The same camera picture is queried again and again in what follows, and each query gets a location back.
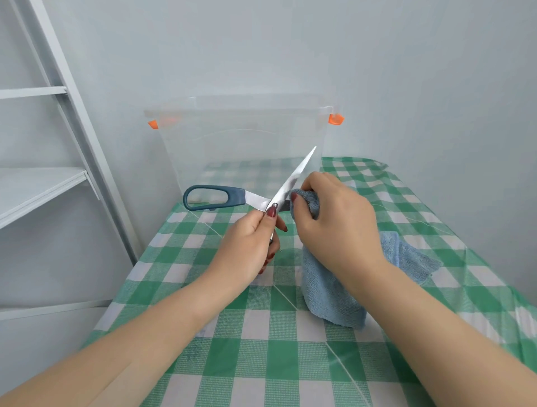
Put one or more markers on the green white checkered tablecloth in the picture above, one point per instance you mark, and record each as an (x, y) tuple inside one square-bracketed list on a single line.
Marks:
[(277, 356)]

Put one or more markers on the clear plastic storage box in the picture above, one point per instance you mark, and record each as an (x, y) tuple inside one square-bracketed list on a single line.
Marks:
[(218, 151)]

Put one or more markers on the person's right hand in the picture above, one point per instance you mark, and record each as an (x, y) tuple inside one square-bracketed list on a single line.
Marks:
[(344, 230)]

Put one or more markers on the person's right forearm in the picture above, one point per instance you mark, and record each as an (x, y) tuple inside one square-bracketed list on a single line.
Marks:
[(457, 348)]

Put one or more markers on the person's left hand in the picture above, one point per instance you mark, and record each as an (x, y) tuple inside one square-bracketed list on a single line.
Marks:
[(243, 251)]

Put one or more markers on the blue microfibre cloth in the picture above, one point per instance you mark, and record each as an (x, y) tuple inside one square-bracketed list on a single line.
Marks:
[(331, 302)]

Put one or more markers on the person's left forearm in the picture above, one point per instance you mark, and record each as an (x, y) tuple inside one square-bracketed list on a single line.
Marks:
[(96, 356)]

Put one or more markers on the white metal shelf rack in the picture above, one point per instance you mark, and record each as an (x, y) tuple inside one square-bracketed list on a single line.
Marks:
[(33, 193)]

